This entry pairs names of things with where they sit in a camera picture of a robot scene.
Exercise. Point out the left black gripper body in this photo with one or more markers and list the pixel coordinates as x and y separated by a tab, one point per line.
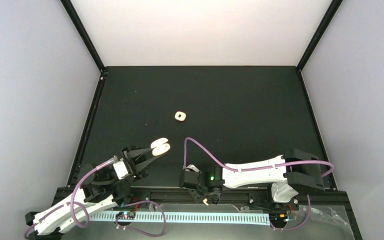
131	165

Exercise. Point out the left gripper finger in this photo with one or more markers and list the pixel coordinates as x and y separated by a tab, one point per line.
143	165
134	153

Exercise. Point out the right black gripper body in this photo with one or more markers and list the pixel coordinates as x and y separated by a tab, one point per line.
200	195

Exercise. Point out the cream earbud charging case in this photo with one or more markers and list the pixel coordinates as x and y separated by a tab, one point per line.
160	146

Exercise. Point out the white earbud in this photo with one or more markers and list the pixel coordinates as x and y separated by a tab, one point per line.
205	201

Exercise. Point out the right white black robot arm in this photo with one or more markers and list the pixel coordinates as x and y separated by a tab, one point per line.
292	173

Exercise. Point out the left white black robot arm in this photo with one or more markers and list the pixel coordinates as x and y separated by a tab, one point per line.
102	187

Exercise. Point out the small circuit board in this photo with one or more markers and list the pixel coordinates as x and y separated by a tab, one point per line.
126	215

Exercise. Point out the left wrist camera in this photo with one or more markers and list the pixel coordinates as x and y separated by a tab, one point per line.
121	169

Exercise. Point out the white slotted cable duct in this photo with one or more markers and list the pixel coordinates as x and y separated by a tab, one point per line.
188	217

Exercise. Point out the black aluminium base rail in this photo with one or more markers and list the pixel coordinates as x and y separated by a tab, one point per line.
257	197

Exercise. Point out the left frame post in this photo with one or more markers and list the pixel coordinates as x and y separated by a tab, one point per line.
87	41

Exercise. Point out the frame post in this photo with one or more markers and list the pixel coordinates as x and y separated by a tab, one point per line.
319	32
87	41

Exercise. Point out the right frame post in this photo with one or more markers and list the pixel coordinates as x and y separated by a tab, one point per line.
319	32

